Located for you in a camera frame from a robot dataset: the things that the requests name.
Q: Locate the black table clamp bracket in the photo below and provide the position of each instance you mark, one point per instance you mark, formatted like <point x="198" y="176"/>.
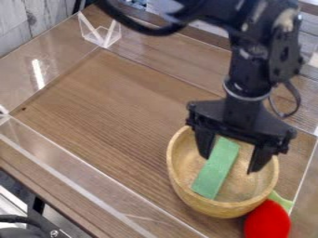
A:
<point x="27" y="223"/>

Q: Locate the red plush strawberry toy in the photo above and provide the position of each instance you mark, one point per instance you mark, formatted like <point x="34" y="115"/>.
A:
<point x="269" y="220"/>

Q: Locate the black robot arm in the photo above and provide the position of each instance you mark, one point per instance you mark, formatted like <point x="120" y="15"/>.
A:
<point x="267" y="59"/>

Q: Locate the brown wooden bowl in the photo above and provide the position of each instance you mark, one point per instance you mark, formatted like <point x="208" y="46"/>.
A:
<point x="244" y="191"/>

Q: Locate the clear acrylic corner bracket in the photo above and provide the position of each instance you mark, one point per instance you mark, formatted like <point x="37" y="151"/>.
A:
<point x="101" y="36"/>

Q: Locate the green foam block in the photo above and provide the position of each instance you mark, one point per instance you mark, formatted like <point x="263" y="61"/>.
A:
<point x="216" y="169"/>

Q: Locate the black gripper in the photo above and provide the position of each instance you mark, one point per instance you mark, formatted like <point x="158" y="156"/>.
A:
<point x="240" y="120"/>

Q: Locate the clear acrylic enclosure wall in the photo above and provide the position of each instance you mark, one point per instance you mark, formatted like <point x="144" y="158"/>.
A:
<point x="101" y="204"/>

